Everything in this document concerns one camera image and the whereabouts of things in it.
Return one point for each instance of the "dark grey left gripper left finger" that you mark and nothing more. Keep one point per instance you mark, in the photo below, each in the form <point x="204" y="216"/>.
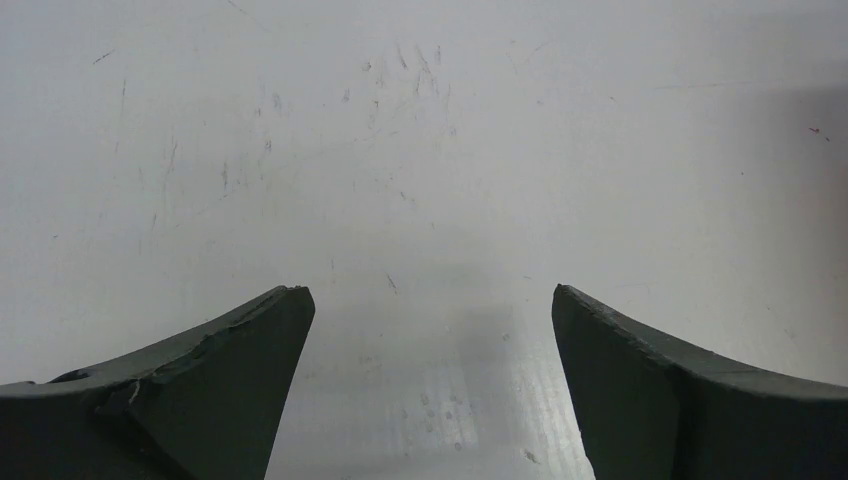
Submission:
<point x="203" y="404"/>

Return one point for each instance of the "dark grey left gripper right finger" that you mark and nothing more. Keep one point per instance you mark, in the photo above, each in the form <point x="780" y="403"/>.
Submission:
<point x="652" y="406"/>

